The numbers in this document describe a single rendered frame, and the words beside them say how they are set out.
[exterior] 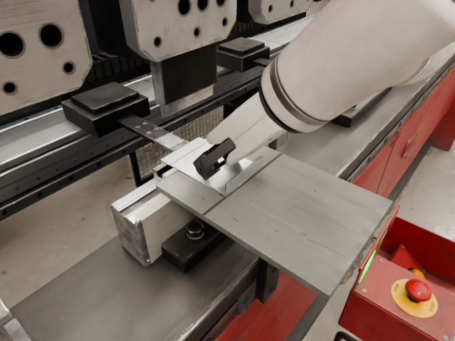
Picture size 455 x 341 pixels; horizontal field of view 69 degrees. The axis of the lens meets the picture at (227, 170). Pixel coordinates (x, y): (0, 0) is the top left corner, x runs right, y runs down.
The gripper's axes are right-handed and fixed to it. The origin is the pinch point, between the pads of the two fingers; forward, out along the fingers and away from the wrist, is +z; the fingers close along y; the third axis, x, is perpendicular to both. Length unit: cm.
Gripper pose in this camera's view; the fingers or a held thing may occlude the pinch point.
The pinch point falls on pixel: (221, 156)
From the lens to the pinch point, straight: 47.5
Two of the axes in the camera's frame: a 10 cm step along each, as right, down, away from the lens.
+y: -6.5, 4.6, -6.1
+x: 5.8, 8.1, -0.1
